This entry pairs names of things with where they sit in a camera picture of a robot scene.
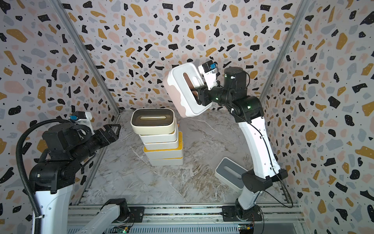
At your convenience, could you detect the dark brown lid tissue box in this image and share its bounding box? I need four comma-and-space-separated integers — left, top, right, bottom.
131, 108, 176, 135

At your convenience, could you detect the yellow lid tissue box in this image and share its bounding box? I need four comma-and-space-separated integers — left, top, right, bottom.
149, 158, 184, 166
143, 131, 184, 160

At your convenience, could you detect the white pink tissue box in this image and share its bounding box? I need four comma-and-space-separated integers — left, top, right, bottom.
163, 62, 212, 118

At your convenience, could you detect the light bamboo lid tissue box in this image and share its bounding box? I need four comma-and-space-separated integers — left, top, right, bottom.
144, 139, 179, 151

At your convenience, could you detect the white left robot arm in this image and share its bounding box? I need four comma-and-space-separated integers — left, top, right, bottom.
29, 122, 121, 234

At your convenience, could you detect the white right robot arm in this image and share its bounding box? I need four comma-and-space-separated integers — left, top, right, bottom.
196, 67, 288, 220

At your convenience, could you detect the grey lid tissue box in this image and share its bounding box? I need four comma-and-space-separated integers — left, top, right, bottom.
215, 157, 247, 193

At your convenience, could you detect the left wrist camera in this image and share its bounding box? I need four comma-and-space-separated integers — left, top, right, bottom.
70, 111, 94, 135

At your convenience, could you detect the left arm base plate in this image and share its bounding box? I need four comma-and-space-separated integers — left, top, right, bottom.
113, 206, 145, 224

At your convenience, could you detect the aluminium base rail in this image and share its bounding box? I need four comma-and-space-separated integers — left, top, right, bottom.
55, 203, 307, 234

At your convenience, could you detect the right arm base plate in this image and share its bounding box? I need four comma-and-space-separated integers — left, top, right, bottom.
221, 205, 263, 222

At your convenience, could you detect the right corner aluminium post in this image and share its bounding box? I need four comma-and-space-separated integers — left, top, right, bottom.
260, 0, 310, 103

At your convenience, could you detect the corner aluminium post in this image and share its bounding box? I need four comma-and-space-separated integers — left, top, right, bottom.
260, 0, 310, 103
51, 1, 120, 115

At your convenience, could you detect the left corner aluminium post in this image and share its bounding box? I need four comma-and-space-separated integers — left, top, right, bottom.
51, 1, 120, 115

